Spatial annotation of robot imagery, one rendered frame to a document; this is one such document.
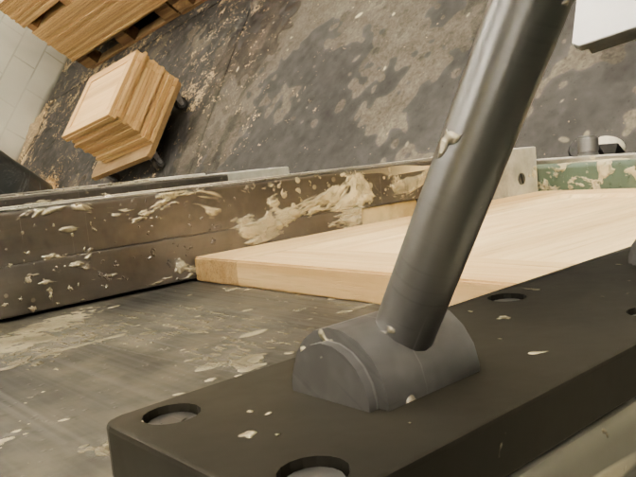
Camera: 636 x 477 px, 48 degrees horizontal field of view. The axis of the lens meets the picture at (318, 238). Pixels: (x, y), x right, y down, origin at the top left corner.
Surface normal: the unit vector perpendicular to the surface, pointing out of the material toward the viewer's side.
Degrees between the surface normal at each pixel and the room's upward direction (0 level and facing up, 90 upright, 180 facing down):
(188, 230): 90
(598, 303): 54
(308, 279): 36
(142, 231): 90
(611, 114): 0
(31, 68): 90
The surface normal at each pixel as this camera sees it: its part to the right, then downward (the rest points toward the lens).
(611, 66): -0.66, -0.46
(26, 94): 0.72, -0.14
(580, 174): -0.75, 0.15
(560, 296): -0.10, -0.99
